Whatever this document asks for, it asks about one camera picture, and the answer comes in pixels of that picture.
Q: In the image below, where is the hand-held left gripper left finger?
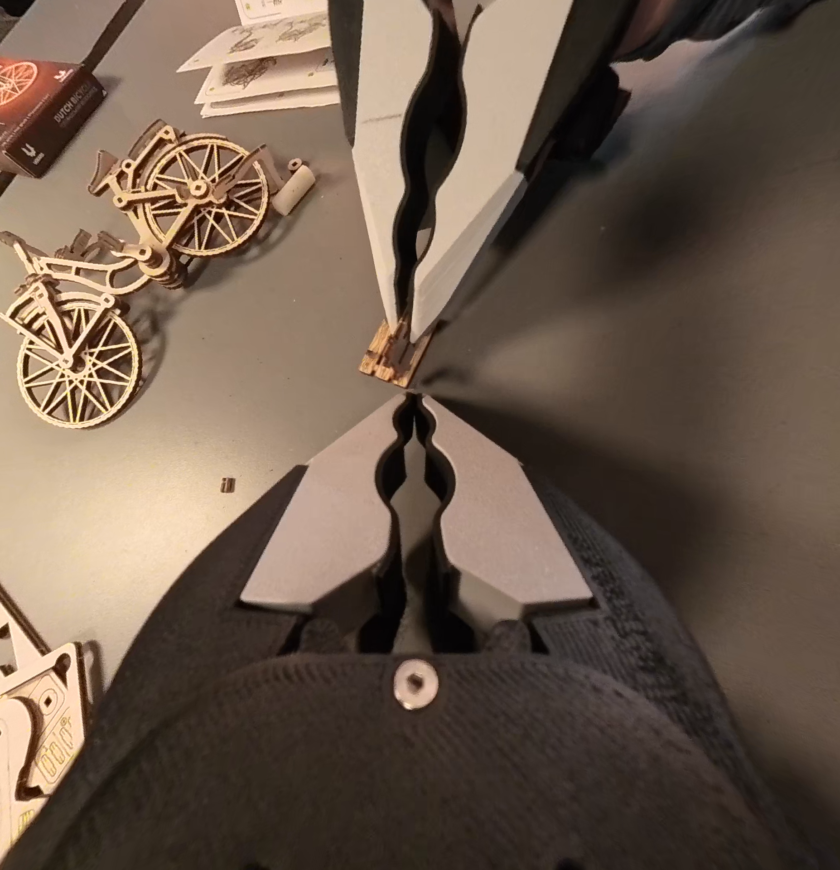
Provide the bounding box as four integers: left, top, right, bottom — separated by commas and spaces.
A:
238, 393, 414, 643

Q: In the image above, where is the small white cylinder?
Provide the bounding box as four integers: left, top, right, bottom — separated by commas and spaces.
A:
269, 161, 319, 217

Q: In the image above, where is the wooden bicycle model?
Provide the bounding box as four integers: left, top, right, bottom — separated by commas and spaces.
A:
0, 119, 305, 430

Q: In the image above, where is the white instruction booklet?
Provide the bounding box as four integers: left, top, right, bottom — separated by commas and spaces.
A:
177, 0, 341, 121

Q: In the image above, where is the small wooden model part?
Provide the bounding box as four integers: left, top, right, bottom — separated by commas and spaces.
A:
357, 318, 436, 390

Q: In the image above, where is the person's right forearm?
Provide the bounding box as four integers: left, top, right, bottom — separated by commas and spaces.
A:
610, 0, 801, 65

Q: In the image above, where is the dark cardboard kit box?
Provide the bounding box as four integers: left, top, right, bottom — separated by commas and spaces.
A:
0, 58, 108, 179

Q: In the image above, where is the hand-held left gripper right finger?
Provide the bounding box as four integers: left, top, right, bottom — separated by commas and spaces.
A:
415, 393, 594, 628

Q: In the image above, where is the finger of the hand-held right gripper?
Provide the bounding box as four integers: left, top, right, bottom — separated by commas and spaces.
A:
410, 0, 594, 344
330, 0, 440, 335

